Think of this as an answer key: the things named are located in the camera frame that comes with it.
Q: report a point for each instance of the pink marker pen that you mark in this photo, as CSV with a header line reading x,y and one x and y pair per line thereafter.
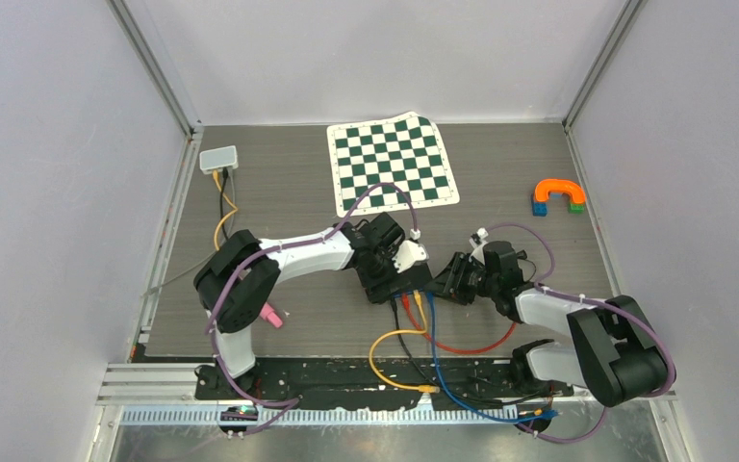
x,y
269,315

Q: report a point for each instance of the green white chessboard mat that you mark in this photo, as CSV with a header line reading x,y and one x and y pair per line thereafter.
x,y
404,154

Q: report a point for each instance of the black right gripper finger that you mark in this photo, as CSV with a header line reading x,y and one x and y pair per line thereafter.
x,y
460,295
457,272

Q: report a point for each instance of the orange arch toy block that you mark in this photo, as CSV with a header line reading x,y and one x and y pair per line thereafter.
x,y
546,187

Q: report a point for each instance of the blue toy block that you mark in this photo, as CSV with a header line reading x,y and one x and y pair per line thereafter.
x,y
539,207

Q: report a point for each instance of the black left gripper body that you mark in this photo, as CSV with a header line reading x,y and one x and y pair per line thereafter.
x,y
379,271

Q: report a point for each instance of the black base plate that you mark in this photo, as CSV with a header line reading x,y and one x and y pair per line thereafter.
x,y
329,383

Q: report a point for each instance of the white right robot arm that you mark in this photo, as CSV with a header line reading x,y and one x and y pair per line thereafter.
x,y
612,352

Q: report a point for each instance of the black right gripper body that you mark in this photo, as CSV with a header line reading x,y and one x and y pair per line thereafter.
x,y
485,283

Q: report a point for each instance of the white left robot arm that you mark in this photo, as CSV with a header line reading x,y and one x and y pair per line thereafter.
x,y
236,283

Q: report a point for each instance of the small white grey hub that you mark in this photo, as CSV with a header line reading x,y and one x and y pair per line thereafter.
x,y
221,158

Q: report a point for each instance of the black network switch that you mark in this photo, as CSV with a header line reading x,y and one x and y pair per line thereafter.
x,y
414,278

